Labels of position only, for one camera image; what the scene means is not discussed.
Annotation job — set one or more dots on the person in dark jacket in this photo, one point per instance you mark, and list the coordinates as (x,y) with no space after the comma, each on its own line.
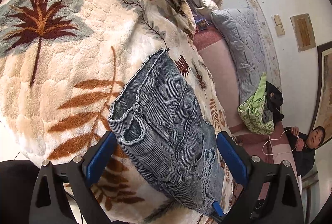
(304,146)

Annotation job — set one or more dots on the blue denim pants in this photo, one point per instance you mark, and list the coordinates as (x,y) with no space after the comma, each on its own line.
(158,123)

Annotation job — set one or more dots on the black cloth beside green bag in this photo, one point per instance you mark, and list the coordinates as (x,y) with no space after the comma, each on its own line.
(274,101)

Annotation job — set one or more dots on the pink sofa cushion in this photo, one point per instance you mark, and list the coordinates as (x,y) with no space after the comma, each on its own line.
(233,99)

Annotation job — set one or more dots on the brown wall plaque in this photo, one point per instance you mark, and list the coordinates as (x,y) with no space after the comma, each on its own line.
(303,31)

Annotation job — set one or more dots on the grey quilted pillow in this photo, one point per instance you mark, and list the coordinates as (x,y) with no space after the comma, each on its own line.
(240,30)

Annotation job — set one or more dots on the framed picture on wall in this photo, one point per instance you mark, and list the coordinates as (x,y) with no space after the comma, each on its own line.
(322,111)

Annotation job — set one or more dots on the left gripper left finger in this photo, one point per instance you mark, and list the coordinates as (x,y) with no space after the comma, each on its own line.
(49,203)

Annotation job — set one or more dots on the beige wall switch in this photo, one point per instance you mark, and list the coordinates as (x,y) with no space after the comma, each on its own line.
(278,25)

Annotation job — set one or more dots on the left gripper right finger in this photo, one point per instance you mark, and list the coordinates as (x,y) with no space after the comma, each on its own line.
(274,183)

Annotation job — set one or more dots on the cream leaf-pattern plush blanket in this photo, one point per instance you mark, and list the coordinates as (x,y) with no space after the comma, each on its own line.
(63,64)

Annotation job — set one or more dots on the small colourful packet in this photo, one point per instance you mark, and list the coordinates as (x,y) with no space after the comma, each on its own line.
(201,24)

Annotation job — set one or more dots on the green patterned cloth bag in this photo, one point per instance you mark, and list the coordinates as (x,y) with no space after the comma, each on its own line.
(251,111)

